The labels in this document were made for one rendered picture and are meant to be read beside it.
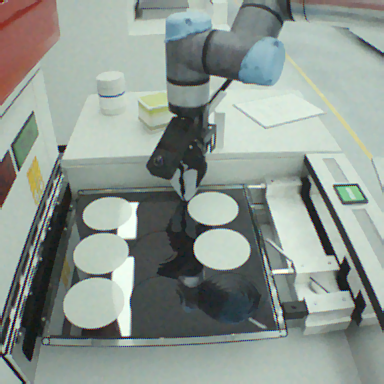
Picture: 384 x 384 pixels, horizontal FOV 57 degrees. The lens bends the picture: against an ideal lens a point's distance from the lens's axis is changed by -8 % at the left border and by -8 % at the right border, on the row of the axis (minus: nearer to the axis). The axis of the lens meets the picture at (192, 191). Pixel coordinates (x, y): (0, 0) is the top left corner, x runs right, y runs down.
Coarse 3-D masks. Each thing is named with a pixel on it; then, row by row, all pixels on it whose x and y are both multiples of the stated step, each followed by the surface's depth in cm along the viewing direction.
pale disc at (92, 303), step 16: (80, 288) 59; (96, 288) 60; (112, 288) 60; (64, 304) 57; (80, 304) 57; (96, 304) 57; (112, 304) 57; (80, 320) 55; (96, 320) 55; (112, 320) 55
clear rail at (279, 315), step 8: (248, 192) 79; (248, 200) 77; (248, 208) 76; (256, 216) 73; (256, 224) 71; (256, 232) 70; (256, 240) 69; (264, 248) 66; (264, 256) 65; (264, 264) 64; (272, 272) 62; (272, 280) 61; (272, 288) 59; (272, 296) 58; (272, 304) 57; (280, 304) 57; (280, 312) 56; (280, 320) 54; (280, 328) 53
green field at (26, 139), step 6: (30, 120) 60; (30, 126) 60; (36, 126) 63; (24, 132) 57; (30, 132) 60; (36, 132) 63; (18, 138) 55; (24, 138) 57; (30, 138) 60; (18, 144) 55; (24, 144) 57; (30, 144) 60; (18, 150) 55; (24, 150) 57; (18, 156) 55; (24, 156) 57; (18, 162) 55
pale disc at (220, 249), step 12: (204, 240) 69; (216, 240) 69; (228, 240) 69; (240, 240) 69; (204, 252) 66; (216, 252) 66; (228, 252) 66; (240, 252) 66; (204, 264) 64; (216, 264) 64; (228, 264) 64; (240, 264) 64
